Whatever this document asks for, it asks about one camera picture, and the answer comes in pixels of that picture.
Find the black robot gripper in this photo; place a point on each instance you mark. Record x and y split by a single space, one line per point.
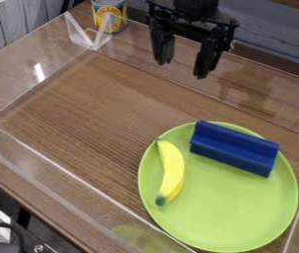
197 19

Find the yellow toy banana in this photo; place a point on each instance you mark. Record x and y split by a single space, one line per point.
173 164

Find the green round plate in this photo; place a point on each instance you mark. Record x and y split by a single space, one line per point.
229 211

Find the yellow labelled tin can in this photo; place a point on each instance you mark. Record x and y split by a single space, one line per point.
110 13

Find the blue foam block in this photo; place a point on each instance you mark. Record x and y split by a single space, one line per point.
235 148

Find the black device with knob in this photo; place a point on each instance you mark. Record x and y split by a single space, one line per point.
39 242

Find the clear acrylic enclosure wall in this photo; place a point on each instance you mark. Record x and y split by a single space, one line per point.
86 101

